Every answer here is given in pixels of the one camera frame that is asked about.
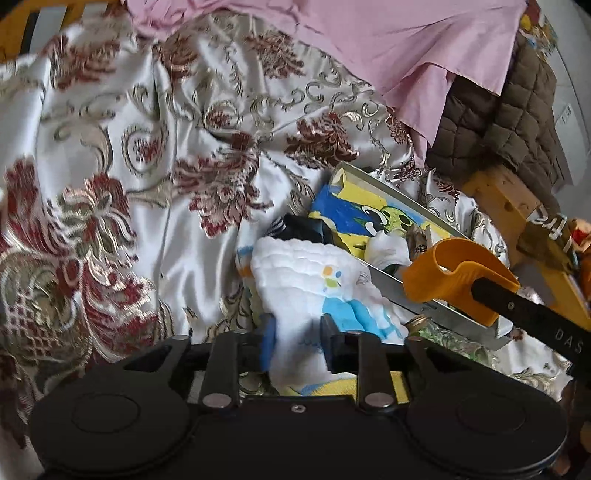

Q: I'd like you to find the orange plastic cup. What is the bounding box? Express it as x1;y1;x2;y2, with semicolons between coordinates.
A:
402;237;520;327

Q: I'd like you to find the white printed baby cloth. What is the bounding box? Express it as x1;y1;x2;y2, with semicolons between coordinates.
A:
248;235;410;391

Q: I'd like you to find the floral satin bedspread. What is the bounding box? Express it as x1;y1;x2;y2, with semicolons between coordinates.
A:
0;8;574;480

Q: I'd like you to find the burlap drawstring pouch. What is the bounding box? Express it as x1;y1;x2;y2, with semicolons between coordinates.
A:
406;224;433;262

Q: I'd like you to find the striped colourful cloth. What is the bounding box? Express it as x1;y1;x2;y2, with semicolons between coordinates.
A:
234;246;410;405

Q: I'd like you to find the pink bed sheet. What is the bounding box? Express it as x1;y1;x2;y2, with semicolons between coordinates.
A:
127;0;526;157

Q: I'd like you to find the dark blue cloth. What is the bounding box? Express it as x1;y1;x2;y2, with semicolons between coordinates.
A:
266;214;335;245

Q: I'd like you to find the colourful clothes pile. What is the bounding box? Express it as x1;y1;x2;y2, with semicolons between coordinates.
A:
517;213;590;302

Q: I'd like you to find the brown quilted blanket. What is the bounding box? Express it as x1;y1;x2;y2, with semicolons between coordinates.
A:
426;34;564;215

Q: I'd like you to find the wooden bed frame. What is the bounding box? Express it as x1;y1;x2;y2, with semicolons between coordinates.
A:
0;0;591;333

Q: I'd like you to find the cartoon wall poster right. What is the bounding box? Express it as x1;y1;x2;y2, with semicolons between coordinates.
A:
519;0;558;49

